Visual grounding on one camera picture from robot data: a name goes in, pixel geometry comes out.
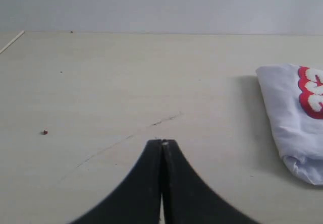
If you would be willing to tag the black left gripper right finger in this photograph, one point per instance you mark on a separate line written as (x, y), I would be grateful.
(187, 198)

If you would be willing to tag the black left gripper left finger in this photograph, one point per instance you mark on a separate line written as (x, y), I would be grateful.
(137, 198)

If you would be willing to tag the white t-shirt red lettering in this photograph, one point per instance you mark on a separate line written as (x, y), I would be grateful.
(293, 100)

